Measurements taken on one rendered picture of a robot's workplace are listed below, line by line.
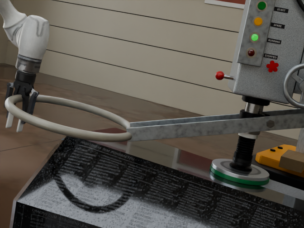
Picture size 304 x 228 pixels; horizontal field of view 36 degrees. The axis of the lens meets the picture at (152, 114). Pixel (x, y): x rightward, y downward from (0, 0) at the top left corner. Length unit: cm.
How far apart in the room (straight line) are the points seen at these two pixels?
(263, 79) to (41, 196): 88
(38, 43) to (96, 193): 59
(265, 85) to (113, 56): 753
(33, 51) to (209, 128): 70
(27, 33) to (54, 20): 810
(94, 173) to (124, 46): 728
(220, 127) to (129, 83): 724
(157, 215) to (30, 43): 77
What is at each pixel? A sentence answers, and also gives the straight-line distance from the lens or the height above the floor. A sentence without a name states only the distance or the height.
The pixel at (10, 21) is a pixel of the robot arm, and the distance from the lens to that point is 195.
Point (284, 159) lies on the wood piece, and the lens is 217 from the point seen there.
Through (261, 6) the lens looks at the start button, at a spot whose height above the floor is 140.
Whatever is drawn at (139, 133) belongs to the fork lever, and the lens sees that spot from 169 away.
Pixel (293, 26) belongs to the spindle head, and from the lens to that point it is 164.
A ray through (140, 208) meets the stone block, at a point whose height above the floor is 67.
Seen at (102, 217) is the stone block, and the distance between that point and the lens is 164.
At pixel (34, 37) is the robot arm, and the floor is 116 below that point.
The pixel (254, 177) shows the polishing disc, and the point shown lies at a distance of 171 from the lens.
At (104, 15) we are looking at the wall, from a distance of 923.
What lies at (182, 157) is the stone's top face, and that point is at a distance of 185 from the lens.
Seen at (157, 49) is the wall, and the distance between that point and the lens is 862.
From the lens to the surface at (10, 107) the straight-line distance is 167.
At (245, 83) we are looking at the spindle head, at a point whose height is 115.
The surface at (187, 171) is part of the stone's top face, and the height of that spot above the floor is 80.
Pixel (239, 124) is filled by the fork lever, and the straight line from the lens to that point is 169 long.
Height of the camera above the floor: 126
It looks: 10 degrees down
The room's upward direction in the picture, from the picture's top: 11 degrees clockwise
